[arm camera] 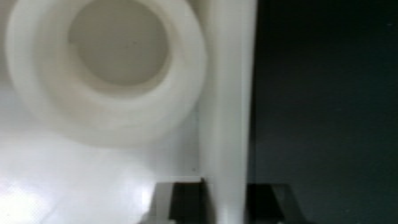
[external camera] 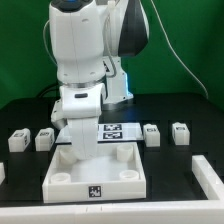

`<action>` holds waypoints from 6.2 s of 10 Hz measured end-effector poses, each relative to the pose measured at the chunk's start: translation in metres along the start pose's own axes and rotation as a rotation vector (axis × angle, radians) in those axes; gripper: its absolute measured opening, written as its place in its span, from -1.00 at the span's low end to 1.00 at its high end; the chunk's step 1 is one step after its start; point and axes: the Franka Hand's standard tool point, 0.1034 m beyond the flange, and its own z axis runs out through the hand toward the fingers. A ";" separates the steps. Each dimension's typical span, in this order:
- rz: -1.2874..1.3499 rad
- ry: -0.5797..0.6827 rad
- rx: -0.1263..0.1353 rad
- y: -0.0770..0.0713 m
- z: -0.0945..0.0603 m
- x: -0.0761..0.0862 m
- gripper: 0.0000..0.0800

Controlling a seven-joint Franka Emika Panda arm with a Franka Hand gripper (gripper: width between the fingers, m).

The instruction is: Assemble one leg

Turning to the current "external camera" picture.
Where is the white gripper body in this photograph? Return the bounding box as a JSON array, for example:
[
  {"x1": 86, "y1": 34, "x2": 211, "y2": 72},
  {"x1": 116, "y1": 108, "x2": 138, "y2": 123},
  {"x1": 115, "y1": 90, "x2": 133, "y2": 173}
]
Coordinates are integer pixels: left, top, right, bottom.
[{"x1": 67, "y1": 117, "x2": 98, "y2": 160}]

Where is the white square table top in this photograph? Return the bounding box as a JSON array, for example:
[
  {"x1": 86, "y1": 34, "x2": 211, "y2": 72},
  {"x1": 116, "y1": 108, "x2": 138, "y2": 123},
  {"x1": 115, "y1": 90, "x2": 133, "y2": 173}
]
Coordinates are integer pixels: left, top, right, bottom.
[{"x1": 42, "y1": 142, "x2": 146, "y2": 203}]

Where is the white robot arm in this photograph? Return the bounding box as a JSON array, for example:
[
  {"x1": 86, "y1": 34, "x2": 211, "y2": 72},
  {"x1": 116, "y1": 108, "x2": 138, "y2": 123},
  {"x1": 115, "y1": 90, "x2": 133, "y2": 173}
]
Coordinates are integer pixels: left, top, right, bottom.
[{"x1": 49, "y1": 0, "x2": 149, "y2": 159}]

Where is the white block at left edge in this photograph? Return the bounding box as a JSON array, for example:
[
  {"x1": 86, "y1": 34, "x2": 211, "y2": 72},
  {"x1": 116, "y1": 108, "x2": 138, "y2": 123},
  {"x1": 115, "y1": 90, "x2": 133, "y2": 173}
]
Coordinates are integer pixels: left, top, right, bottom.
[{"x1": 0, "y1": 162, "x2": 5, "y2": 185}]

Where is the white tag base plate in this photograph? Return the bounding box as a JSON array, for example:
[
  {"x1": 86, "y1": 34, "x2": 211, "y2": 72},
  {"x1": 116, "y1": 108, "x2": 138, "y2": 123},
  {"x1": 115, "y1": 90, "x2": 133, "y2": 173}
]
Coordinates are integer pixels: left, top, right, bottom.
[{"x1": 55, "y1": 122, "x2": 145, "y2": 145}]

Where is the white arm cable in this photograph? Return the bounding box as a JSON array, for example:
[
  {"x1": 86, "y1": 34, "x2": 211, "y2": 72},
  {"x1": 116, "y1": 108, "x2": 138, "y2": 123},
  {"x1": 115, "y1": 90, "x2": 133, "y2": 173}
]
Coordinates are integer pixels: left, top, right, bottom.
[{"x1": 149, "y1": 0, "x2": 210, "y2": 100}]

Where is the white L-shaped obstacle wall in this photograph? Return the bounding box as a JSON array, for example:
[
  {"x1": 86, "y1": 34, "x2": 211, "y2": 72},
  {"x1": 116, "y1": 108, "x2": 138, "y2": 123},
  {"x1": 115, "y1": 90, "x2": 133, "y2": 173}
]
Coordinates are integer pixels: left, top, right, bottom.
[{"x1": 0, "y1": 155, "x2": 224, "y2": 224}]

